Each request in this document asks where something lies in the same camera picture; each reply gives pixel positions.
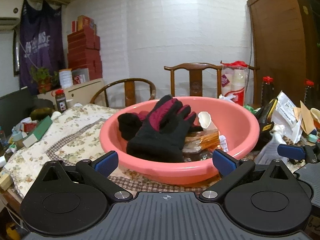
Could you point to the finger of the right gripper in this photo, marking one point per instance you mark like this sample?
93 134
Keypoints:
306 152

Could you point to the yellow black tool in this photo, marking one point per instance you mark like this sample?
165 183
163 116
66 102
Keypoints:
264 116

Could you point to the beige cabinet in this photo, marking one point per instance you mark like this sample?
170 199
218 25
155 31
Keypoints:
80 93

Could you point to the red cap sauce bottle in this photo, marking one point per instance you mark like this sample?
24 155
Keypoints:
60 100

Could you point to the stack of red boxes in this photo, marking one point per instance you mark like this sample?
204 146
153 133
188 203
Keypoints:
83 48

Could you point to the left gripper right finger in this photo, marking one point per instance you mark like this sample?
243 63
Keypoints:
264 200

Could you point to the round-back wooden chair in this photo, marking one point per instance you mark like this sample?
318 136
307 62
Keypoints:
129 90

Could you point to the air conditioner unit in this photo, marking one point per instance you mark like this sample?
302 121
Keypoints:
10 13

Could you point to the floral quilted tablecloth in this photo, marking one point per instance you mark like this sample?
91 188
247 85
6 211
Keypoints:
73 136

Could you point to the white cylindrical canister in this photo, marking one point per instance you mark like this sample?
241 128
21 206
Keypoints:
65 78

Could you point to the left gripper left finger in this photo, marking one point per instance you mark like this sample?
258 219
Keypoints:
66 200

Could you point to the white paper cup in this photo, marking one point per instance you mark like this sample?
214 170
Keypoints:
206 122

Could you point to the brown wooden wardrobe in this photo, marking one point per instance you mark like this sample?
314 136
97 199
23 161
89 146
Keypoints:
286 44

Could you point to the dark bottle red flower cap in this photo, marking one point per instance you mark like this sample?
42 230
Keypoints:
267 90

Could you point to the clear bag with orange contents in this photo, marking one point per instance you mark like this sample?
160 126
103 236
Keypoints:
196 142

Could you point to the straight-back wooden chair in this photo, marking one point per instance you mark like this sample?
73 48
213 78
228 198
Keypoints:
195 75

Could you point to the white printed paper package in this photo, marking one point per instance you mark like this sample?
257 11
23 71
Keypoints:
284 115

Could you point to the green box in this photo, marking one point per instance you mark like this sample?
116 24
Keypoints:
38 132

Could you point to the potted green plant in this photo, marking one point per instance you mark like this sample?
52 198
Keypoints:
44 80

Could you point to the maroon black glove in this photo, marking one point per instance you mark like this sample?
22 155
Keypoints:
158 135

